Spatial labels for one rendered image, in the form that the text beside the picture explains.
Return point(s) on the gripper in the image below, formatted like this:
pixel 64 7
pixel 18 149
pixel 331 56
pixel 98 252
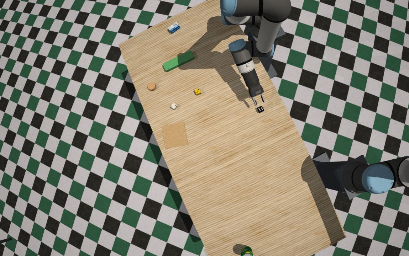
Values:
pixel 253 83

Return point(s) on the black die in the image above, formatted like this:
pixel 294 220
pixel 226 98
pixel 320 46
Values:
pixel 260 110

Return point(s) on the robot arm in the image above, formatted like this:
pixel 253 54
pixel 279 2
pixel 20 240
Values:
pixel 265 28
pixel 378 179

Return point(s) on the yellow die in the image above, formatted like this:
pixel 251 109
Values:
pixel 198 91

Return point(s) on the white die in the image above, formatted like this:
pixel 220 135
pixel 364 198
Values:
pixel 173 106

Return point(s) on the tan mat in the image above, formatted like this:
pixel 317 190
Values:
pixel 174 135

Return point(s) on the wooden table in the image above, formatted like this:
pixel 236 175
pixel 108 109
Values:
pixel 243 160

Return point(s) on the green box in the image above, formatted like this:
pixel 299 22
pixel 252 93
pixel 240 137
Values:
pixel 178 61

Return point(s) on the brown cylinder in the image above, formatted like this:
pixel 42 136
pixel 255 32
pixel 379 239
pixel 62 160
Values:
pixel 151 86

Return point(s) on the blue and white box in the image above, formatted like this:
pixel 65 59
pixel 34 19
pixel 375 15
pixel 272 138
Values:
pixel 173 27

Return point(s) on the green can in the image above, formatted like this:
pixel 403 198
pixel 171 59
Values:
pixel 247 251

